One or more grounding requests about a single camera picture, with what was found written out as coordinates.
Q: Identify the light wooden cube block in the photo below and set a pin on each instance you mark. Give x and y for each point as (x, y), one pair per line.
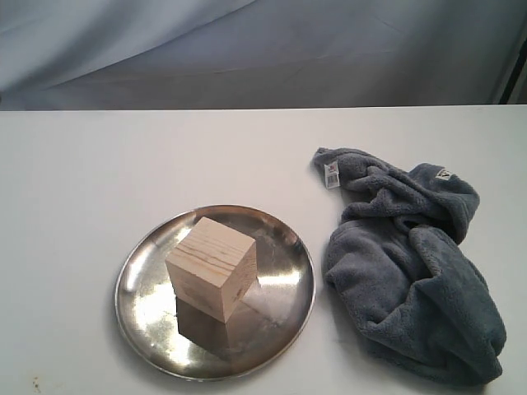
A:
(212, 268)

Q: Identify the blue-grey backdrop curtain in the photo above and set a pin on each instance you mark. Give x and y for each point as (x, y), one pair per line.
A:
(85, 55)

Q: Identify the grey-blue fleece towel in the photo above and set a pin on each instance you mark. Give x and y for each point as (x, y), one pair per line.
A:
(395, 263)

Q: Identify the round stainless steel plate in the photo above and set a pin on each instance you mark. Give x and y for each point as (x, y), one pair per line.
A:
(182, 341)

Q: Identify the black stand pole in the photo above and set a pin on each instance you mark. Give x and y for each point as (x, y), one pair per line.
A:
(511, 89)

